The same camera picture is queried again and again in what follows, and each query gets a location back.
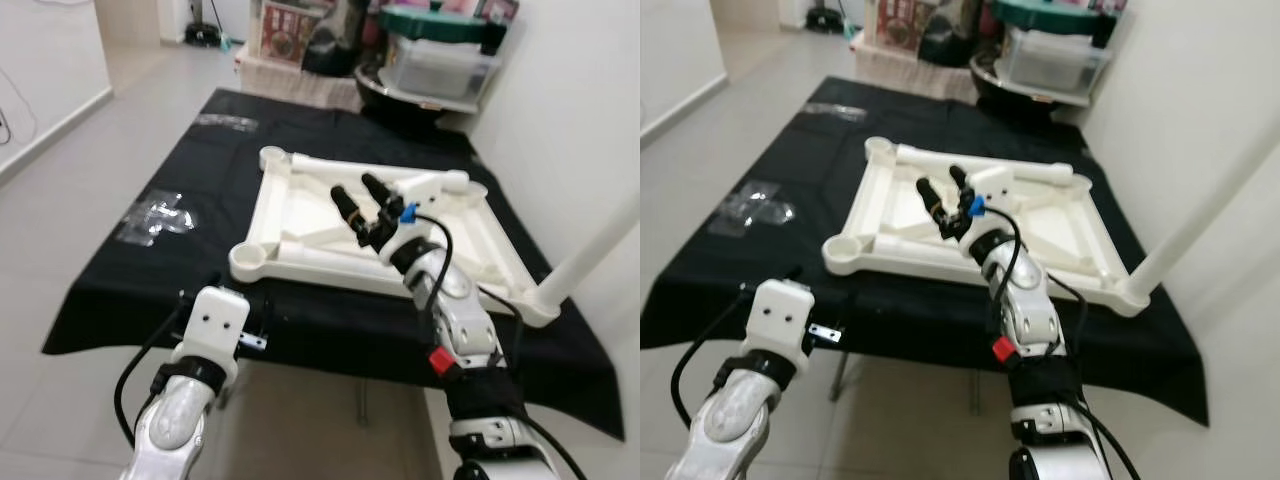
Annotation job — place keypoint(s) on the beige woven bench cover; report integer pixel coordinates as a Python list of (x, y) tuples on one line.
[(290, 85), (910, 70)]

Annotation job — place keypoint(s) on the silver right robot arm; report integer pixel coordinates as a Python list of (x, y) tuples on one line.
[(465, 320), (1030, 310)]

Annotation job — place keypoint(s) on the black floor cleaning device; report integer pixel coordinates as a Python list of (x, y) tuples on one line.
[(825, 20), (205, 35)]

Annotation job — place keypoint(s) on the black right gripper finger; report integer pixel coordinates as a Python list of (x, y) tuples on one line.
[(932, 200), (348, 208), (960, 182), (380, 192)]

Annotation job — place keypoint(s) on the white plastic table top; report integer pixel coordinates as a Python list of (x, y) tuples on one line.
[(900, 205), (300, 215)]

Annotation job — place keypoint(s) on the green round lid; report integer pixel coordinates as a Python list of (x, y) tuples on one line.
[(440, 22), (1050, 15)]

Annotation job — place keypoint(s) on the black bag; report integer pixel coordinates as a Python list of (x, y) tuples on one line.
[(950, 35), (335, 40)]

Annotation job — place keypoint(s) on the clear plastic storage box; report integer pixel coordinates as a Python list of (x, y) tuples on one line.
[(1050, 60), (440, 70)]

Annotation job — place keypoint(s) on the black round bowl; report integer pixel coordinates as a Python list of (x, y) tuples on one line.
[(400, 110), (1010, 95)]

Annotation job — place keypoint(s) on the clear tape cross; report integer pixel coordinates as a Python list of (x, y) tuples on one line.
[(755, 208), (160, 215)]

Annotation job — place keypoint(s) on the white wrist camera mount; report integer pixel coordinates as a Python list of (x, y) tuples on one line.
[(780, 315), (215, 320), (420, 190), (992, 185)]

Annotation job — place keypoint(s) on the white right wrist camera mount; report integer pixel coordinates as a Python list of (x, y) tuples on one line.
[(992, 185), (420, 190)]

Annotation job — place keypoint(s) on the red picture box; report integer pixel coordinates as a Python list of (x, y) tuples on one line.
[(285, 35), (900, 25)]

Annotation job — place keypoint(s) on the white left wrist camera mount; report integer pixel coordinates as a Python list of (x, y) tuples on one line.
[(780, 315), (215, 320)]

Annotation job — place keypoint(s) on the black tablecloth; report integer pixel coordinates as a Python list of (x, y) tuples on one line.
[(120, 290), (700, 280)]

